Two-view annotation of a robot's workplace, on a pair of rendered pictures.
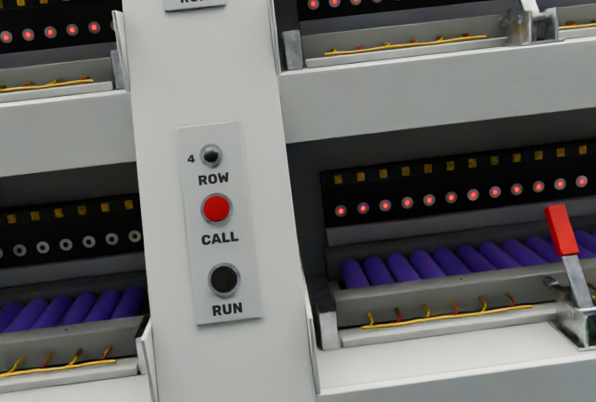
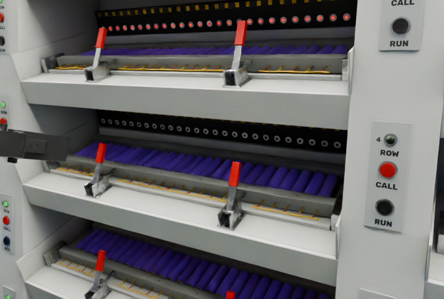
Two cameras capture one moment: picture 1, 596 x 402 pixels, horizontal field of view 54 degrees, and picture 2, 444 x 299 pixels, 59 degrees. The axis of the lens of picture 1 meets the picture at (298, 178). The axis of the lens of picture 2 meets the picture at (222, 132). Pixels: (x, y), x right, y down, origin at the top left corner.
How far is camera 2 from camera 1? 16 cm
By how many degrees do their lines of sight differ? 34
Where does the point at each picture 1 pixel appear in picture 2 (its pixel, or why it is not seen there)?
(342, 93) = not seen: outside the picture
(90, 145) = (324, 117)
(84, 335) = (306, 201)
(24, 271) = (277, 150)
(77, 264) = (304, 152)
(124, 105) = (345, 101)
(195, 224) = (374, 175)
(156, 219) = (353, 166)
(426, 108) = not seen: outside the picture
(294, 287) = (425, 222)
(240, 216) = (401, 177)
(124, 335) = (325, 207)
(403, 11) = not seen: outside the picture
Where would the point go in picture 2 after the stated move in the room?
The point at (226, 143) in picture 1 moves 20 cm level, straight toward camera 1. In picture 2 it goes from (401, 134) to (400, 165)
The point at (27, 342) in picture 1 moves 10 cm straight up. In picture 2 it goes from (279, 197) to (283, 129)
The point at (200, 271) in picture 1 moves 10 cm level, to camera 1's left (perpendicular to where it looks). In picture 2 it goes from (372, 200) to (289, 185)
